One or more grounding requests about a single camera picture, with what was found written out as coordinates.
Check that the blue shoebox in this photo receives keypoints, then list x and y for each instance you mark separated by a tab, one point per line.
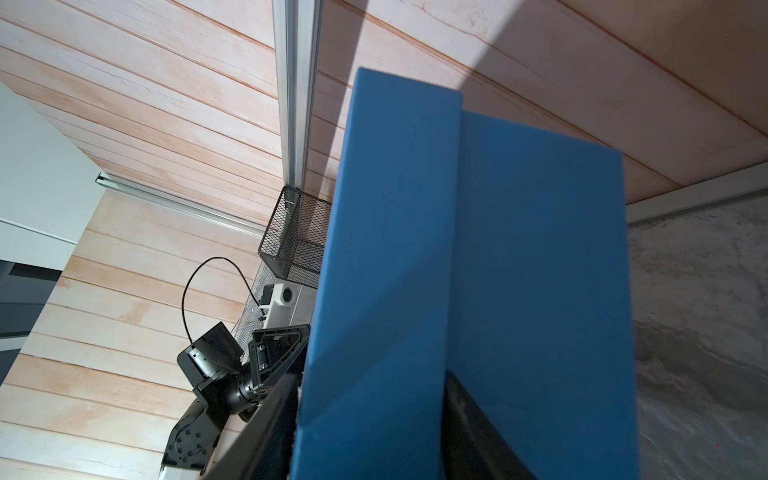
466	246

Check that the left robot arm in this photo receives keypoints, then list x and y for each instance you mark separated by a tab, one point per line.
191	445

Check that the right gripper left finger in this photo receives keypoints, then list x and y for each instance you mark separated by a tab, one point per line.
264	448

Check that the black mesh wall basket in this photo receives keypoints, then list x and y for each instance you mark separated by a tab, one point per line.
294	241

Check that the white wire shelf rack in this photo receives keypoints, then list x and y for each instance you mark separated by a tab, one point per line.
251	318

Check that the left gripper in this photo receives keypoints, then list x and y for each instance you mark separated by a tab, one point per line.
223	385

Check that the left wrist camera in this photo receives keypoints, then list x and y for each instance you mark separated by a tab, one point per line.
277	304

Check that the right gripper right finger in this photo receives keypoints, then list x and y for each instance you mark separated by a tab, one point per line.
471	446

